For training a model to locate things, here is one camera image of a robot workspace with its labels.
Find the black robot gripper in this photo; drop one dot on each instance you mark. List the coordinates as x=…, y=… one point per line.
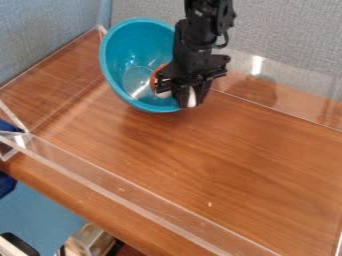
x=195, y=38

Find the clear acrylic table barrier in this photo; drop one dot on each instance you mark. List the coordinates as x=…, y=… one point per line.
x=234, y=179

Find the blue plastic bowl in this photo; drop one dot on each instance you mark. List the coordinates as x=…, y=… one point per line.
x=135, y=47

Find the dark blue cloth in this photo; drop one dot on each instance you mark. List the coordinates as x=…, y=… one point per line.
x=8, y=131

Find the grey box under table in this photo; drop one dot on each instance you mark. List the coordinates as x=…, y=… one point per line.
x=90, y=241

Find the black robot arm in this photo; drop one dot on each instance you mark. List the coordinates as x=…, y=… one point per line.
x=211, y=9

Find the black object at bottom left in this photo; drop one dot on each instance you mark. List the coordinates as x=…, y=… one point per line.
x=12, y=246

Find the toy mushroom brown cap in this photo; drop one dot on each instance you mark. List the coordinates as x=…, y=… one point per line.
x=164, y=77

